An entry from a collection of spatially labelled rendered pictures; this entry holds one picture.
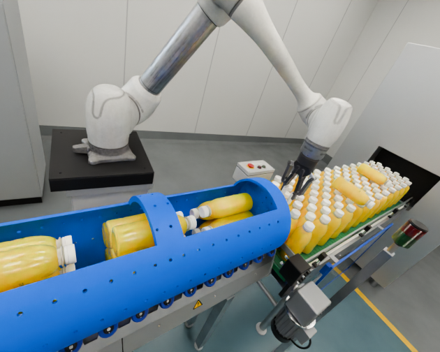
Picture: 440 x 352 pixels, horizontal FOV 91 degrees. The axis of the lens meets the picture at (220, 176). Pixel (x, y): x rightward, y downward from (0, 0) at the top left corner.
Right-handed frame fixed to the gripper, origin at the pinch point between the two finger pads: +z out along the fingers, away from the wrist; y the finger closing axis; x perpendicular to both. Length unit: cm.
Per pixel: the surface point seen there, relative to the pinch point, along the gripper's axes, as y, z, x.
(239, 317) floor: 8, 114, 16
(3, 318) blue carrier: 12, -5, -86
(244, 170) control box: -25.8, 4.5, -1.5
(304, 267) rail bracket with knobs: 24.3, 13.6, -8.2
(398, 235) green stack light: 35.7, -5.2, 23.6
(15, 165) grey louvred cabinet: -145, 72, -103
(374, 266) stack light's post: 38.1, 12.4, 24.2
